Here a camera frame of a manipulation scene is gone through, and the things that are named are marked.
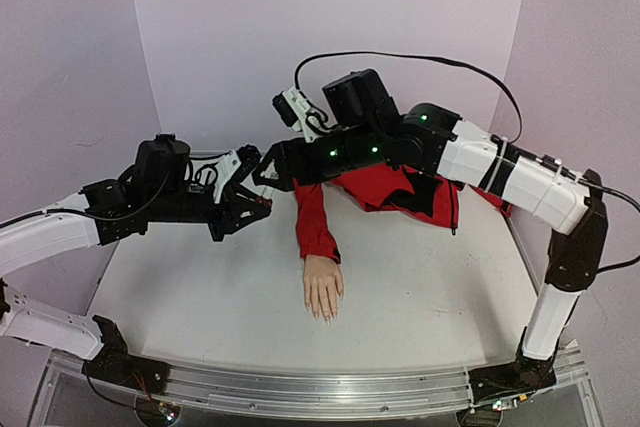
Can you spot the red jacket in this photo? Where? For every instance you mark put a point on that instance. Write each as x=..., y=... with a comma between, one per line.
x=431, y=200

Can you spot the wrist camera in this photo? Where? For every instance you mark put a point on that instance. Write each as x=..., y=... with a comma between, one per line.
x=233, y=167
x=298, y=114

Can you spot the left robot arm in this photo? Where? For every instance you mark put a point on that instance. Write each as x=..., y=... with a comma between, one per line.
x=61, y=227

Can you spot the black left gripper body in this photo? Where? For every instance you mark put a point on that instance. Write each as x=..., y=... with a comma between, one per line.
x=171, y=206

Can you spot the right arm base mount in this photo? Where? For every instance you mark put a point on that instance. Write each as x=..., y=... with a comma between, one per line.
x=521, y=376

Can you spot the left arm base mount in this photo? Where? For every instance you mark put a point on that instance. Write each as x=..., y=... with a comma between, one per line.
x=115, y=365

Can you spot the mannequin hand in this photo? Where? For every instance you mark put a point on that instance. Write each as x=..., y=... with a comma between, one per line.
x=323, y=287

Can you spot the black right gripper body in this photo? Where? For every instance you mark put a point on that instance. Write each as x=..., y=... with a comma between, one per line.
x=285, y=163

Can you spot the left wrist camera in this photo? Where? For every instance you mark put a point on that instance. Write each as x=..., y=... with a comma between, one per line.
x=233, y=167

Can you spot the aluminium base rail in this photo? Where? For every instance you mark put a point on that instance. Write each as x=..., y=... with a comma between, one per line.
x=188, y=394

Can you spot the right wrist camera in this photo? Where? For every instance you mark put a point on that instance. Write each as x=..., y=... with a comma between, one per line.
x=298, y=114

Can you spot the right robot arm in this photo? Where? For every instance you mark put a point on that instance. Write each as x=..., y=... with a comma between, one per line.
x=541, y=186

